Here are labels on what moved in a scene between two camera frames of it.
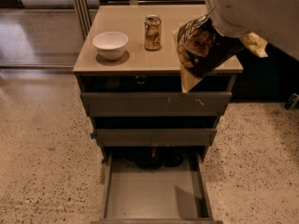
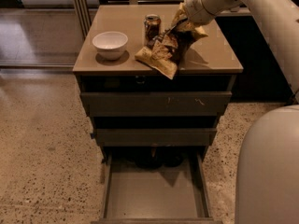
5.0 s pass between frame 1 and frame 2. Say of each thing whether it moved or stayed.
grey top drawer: stayed
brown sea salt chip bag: moved
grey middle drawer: stayed
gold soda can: stayed
